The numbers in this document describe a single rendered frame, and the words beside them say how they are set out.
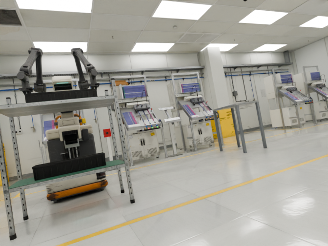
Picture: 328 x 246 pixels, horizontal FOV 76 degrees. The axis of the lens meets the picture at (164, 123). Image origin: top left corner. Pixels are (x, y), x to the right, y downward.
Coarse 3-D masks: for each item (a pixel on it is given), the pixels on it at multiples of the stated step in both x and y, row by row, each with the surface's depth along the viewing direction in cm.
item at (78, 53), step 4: (72, 52) 219; (76, 52) 217; (80, 52) 217; (80, 56) 212; (80, 60) 215; (84, 60) 208; (84, 64) 204; (88, 64) 204; (92, 64) 205; (88, 68) 201; (92, 68) 203
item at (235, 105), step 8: (232, 104) 341; (240, 104) 338; (256, 104) 348; (232, 112) 408; (216, 120) 395; (240, 120) 333; (216, 128) 396; (240, 128) 332; (264, 136) 345; (264, 144) 345
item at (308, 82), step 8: (304, 72) 710; (312, 72) 716; (320, 72) 732; (296, 80) 742; (304, 80) 725; (312, 80) 711; (320, 80) 706; (304, 88) 722; (312, 88) 697; (320, 88) 704; (320, 104) 693; (304, 112) 733; (312, 112) 705; (320, 112) 682; (320, 120) 694
